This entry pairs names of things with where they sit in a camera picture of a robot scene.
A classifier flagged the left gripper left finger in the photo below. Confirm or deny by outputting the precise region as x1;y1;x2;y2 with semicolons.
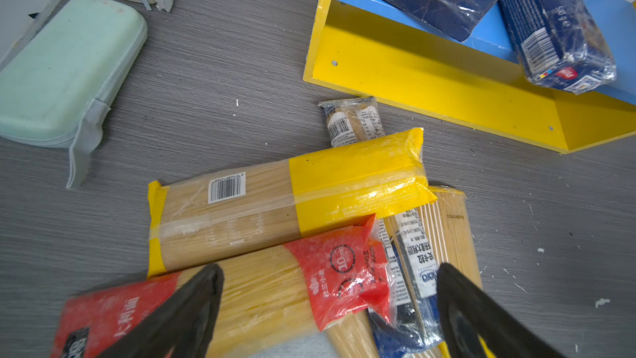
99;264;225;357

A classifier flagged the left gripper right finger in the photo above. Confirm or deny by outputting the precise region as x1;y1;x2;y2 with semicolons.
437;263;562;358

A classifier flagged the blue Barilla spaghetti bag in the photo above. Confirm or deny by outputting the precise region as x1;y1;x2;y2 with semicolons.
499;0;617;94

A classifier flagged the yellow wooden shelf unit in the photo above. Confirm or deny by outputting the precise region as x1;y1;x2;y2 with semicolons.
303;0;635;154

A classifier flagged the clear blue label noodle pack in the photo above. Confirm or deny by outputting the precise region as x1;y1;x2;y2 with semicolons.
319;97;443;357

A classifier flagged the yellow Pastatime spaghetti bag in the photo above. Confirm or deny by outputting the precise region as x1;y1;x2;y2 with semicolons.
384;185;485;358

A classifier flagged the yellow spaghetti bag with barcode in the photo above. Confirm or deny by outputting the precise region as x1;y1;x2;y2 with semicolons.
147;128;436;277

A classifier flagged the mint green zipper case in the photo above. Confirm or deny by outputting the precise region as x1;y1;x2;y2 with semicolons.
1;0;147;189

